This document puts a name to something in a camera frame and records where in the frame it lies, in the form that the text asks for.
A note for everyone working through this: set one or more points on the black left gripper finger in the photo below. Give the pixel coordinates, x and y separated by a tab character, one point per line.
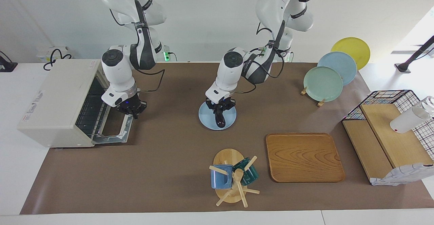
228	109
214	111

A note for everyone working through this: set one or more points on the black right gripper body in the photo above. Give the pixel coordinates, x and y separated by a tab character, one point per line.
132	104

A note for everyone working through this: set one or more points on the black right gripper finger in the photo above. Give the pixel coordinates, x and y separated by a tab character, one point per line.
125	112
135	115

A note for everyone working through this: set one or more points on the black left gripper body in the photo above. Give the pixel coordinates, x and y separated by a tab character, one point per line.
222	103

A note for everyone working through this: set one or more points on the dark purple eggplant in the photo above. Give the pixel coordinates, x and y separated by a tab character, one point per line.
219	119

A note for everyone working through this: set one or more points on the light blue round plate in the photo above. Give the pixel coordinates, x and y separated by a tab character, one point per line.
206	119

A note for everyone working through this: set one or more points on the beige toaster oven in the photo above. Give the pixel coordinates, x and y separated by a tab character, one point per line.
57	102

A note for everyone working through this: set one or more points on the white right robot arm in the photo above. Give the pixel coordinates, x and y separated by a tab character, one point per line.
117	69

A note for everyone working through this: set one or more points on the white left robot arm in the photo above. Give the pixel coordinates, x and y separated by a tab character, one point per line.
230	69

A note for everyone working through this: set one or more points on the wooden mug tree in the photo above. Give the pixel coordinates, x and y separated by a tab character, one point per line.
227	157

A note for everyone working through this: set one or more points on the brown table mat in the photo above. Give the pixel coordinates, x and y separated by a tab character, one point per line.
162	170

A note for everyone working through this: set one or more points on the dark green mug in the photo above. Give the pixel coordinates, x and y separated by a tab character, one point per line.
249	174

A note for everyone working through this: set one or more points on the blue mug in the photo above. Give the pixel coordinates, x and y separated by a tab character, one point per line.
220	179

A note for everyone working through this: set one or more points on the rectangular wooden tray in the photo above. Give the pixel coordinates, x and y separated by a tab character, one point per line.
303	157

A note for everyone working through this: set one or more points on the wooden plate rack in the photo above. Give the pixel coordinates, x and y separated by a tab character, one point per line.
321	102

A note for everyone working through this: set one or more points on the white power strip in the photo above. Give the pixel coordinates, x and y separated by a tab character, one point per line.
45	58

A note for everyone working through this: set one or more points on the pale green plate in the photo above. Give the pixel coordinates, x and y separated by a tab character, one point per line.
322	84

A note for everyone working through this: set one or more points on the light blue racked plate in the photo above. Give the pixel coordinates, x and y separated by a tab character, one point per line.
340	62

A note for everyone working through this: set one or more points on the black desk clamp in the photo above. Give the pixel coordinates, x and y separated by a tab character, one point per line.
8	65

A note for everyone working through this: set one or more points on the yellow plate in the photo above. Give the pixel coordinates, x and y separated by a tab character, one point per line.
352	48

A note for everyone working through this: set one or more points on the white cup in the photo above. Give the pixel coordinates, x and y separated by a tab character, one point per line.
407	121

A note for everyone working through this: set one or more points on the white marbled cloth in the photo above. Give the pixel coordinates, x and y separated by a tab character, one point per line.
403	175

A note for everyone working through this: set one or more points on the black angled stand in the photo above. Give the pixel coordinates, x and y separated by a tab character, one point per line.
415	57

